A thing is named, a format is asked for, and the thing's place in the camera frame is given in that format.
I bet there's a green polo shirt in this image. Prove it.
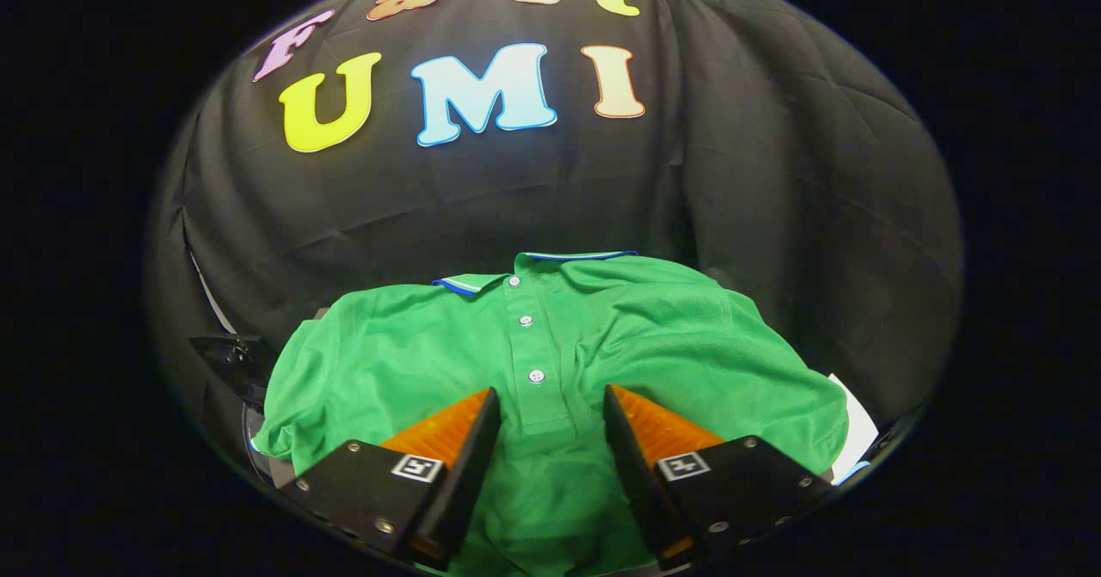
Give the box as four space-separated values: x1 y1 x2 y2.
249 250 851 577

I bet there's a dark washing machine lid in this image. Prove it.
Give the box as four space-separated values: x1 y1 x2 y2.
189 335 278 406

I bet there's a white paper sheet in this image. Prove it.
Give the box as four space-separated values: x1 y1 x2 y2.
827 374 880 485

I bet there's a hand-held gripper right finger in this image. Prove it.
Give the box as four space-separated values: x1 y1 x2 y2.
602 384 833 571

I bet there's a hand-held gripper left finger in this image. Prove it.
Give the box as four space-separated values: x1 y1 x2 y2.
280 386 502 571

